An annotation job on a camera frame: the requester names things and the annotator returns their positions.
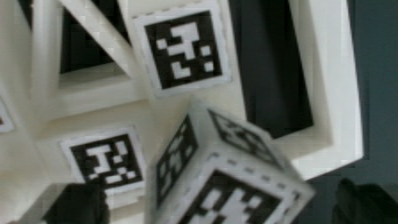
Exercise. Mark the white chair back frame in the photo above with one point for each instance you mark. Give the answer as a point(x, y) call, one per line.
point(92, 117)

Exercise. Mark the white tagged cube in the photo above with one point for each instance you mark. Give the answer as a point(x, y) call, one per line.
point(220, 178)

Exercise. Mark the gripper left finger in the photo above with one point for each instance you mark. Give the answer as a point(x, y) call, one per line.
point(69, 204)

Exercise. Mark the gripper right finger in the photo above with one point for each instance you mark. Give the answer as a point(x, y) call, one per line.
point(366, 203)

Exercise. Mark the white chair seat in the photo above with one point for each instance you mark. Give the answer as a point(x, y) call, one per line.
point(306, 106)

